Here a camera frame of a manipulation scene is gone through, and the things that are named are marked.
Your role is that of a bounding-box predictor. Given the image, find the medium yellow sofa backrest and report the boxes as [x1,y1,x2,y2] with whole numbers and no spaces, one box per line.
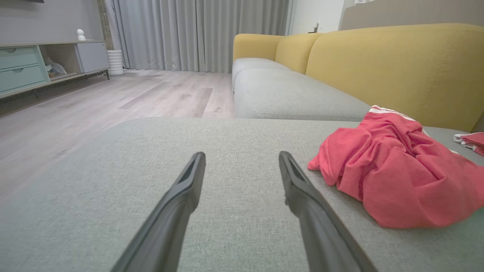
[275,33,324,75]

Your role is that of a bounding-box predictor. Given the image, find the red shorts thin white stripes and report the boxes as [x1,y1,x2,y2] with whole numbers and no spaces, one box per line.
[307,105,484,229]

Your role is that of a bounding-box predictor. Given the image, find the grey pleated curtain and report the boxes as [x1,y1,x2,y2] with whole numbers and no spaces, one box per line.
[104,0,291,74]

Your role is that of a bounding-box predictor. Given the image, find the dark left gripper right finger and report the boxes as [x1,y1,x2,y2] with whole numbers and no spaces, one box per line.
[278,151,379,272]

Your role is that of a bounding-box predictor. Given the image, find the low wooden media cabinet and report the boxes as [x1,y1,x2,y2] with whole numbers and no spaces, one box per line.
[0,39,111,100]

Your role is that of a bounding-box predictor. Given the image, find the mint green cabinet drawer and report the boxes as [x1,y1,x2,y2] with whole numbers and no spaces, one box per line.
[0,63,47,93]
[0,46,40,71]

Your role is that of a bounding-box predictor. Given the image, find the large yellow sofa backrest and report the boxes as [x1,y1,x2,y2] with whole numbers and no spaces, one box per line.
[306,23,484,133]

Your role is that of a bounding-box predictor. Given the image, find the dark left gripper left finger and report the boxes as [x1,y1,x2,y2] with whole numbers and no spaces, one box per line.
[110,152,206,272]

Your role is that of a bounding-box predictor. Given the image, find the yellow sofa armrest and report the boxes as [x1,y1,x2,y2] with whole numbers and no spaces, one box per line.
[233,33,285,62]

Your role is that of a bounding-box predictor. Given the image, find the small grey sofa seat cushion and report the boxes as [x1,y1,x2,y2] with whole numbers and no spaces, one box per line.
[231,57,292,92]

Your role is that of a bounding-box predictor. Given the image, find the crumpled items in cabinet shelf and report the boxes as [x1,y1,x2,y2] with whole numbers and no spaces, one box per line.
[44,57,68,79]

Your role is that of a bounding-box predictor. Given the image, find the large grey sofa ottoman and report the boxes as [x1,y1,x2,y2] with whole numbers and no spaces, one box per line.
[0,117,484,272]

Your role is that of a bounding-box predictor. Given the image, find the white ribbed floor vase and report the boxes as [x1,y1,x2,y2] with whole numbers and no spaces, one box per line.
[107,49,125,76]

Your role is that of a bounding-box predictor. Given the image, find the red garment wide white band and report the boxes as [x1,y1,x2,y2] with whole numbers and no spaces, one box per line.
[453,132,484,158]

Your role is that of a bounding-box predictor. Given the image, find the grey cabinet door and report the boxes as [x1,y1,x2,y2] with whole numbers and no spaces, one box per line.
[75,42,110,74]

